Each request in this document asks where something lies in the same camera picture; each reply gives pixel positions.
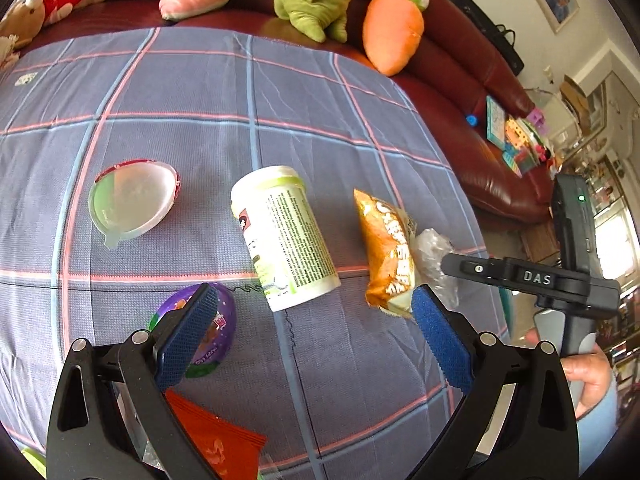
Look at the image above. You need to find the clear plastic bag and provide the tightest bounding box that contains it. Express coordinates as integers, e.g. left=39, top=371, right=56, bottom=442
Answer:
left=412, top=228, right=460, bottom=311

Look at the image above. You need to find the blue plaid cloth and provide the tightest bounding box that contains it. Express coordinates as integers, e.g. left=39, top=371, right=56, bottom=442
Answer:
left=0, top=27, right=511, bottom=478

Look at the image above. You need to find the black bag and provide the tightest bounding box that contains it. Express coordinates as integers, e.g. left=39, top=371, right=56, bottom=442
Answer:
left=448, top=0, right=525, bottom=77

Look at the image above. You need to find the dark red leather sofa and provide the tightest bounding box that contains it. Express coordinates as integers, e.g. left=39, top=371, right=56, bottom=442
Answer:
left=0, top=0, right=556, bottom=226

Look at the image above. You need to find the white green-label canister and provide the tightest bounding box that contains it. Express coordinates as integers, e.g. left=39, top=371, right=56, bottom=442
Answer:
left=230, top=165, right=342, bottom=312

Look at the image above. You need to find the wooden cabinet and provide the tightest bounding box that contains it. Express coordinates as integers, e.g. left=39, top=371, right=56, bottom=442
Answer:
left=520, top=217, right=563, bottom=263

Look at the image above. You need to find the person's right forearm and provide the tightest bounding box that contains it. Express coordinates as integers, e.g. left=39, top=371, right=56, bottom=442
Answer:
left=575, top=375, right=622, bottom=477

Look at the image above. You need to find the cardboard box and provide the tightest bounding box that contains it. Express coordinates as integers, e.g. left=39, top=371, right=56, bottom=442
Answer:
left=559, top=75, right=591, bottom=121

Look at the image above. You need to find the red snack packet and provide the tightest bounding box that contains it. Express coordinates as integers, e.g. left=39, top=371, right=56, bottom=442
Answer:
left=165, top=389, right=267, bottom=480

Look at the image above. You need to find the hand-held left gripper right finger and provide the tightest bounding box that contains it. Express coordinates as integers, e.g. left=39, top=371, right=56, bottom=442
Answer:
left=410, top=284, right=581, bottom=480

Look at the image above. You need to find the light blue children's book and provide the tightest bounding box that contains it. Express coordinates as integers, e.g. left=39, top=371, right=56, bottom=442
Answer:
left=486, top=96, right=507, bottom=148

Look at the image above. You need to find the orange carrot rabbit plush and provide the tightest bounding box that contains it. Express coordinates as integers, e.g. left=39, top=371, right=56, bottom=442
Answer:
left=362, top=0, right=431, bottom=77

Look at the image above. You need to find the colourful toys and books pile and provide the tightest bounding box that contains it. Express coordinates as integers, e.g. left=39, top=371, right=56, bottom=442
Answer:
left=502, top=115, right=553, bottom=178

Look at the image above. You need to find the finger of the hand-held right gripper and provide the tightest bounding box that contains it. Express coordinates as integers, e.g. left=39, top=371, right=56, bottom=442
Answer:
left=441, top=252, right=507, bottom=286

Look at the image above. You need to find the orange white snack packet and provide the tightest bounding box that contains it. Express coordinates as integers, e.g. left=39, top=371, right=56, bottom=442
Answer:
left=353, top=188, right=418, bottom=320

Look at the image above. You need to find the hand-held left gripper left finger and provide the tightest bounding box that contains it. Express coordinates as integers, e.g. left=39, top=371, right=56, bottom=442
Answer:
left=46, top=282, right=221, bottom=480

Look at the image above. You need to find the clear egg-shaped plastic lid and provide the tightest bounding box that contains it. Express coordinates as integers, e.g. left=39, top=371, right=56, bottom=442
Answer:
left=88, top=159, right=180, bottom=251

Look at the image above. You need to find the purple plastic egg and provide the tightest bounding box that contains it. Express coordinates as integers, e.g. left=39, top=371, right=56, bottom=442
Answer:
left=150, top=282, right=236, bottom=378

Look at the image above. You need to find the framed wall picture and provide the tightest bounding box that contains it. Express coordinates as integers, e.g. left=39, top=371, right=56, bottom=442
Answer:
left=532, top=0, right=581, bottom=35

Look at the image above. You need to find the person's right hand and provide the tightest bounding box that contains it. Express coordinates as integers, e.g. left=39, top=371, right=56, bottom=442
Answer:
left=562, top=345, right=616, bottom=418

